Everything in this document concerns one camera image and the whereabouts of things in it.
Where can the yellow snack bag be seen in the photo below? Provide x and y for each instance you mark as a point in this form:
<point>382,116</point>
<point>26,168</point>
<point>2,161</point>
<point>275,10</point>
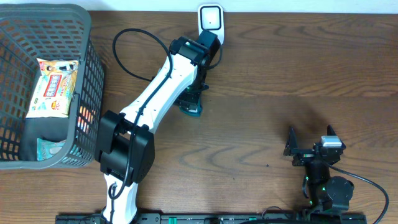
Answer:
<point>54,89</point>

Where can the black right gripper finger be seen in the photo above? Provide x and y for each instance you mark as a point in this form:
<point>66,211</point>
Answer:
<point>291,146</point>
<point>330,131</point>

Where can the teal mouthwash bottle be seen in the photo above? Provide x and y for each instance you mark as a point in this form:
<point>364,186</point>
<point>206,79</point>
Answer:
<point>190,104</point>

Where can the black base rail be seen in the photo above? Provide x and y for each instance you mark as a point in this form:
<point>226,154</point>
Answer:
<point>155,218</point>

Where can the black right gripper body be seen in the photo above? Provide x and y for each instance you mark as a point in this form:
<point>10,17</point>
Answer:
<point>304,157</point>

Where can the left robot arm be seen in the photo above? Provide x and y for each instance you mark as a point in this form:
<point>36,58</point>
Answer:
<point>125,147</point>

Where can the grey plastic mesh basket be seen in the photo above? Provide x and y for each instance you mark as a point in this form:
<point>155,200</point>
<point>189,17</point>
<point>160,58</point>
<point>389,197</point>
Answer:
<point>49,32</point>

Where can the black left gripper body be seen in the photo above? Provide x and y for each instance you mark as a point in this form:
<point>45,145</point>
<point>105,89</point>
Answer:
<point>194,90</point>

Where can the light teal candy packet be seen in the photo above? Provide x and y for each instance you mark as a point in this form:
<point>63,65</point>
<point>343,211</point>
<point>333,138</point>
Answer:
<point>47,149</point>

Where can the small orange box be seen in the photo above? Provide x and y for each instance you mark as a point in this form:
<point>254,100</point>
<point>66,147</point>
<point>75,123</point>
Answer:
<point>85,119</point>

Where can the white barcode scanner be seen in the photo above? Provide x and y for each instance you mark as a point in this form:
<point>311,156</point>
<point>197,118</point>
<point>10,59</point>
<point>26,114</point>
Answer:
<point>211,18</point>

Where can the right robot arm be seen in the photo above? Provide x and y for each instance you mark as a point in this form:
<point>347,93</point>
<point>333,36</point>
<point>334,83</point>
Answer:
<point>329,196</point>

